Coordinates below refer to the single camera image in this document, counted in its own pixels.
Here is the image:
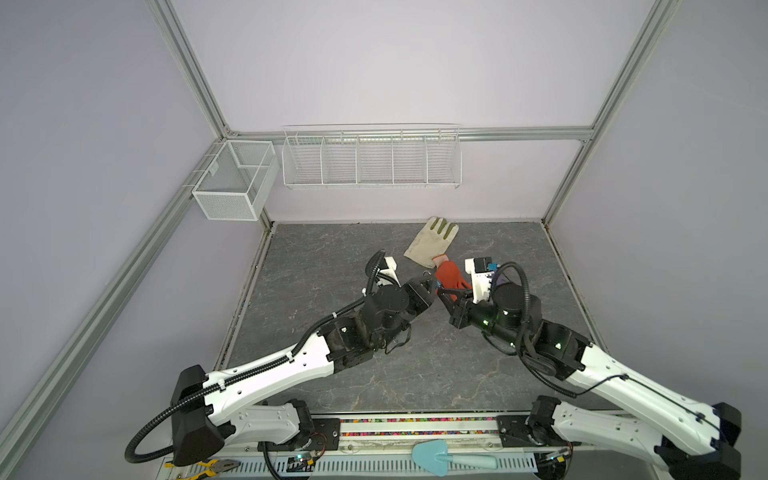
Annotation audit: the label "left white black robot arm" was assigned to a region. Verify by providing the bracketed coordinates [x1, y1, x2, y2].
[124, 251, 437, 466]

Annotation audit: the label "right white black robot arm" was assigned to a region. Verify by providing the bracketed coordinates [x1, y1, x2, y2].
[434, 255, 742, 479]

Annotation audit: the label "red rubber glove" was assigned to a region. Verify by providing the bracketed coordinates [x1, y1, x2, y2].
[433, 254, 471, 297]

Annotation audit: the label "cream work glove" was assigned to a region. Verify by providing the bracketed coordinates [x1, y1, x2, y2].
[404, 217, 460, 268]

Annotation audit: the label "colourful bead strip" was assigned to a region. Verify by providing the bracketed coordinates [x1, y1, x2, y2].
[341, 413, 498, 438]

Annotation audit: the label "teal toy trowel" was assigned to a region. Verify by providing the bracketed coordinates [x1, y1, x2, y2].
[411, 440, 498, 477]

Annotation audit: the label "white mesh box basket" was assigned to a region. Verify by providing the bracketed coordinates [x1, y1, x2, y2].
[192, 140, 279, 222]

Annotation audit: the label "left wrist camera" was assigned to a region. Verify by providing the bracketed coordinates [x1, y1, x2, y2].
[376, 256, 401, 286]

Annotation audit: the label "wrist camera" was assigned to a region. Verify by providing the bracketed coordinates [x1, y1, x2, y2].
[376, 256, 401, 286]
[464, 257, 498, 304]

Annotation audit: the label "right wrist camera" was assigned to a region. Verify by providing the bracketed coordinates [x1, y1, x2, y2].
[464, 257, 498, 304]

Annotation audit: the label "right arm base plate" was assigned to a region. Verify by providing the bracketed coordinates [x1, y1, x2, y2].
[496, 414, 568, 448]

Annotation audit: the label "white wire wall shelf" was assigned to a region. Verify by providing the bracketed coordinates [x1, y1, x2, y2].
[282, 123, 463, 189]

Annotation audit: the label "white slotted cable duct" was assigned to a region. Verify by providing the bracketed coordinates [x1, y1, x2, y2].
[227, 452, 538, 478]

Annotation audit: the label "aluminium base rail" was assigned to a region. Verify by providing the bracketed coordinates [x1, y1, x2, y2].
[158, 403, 668, 479]

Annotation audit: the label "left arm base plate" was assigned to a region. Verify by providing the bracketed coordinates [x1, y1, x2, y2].
[267, 417, 341, 452]

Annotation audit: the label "yellow handled pliers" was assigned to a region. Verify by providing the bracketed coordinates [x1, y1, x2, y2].
[171, 459, 241, 480]

